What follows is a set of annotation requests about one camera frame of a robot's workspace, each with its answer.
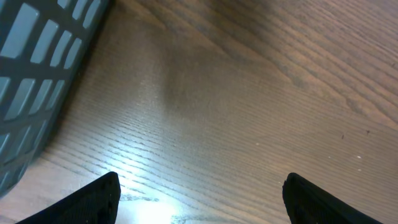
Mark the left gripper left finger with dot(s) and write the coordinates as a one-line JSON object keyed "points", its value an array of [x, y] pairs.
{"points": [[95, 203]]}

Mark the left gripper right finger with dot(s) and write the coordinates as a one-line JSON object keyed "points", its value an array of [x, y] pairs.
{"points": [[307, 203]]}

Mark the grey plastic laundry basket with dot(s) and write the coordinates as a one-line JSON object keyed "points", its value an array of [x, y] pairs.
{"points": [[42, 46]]}

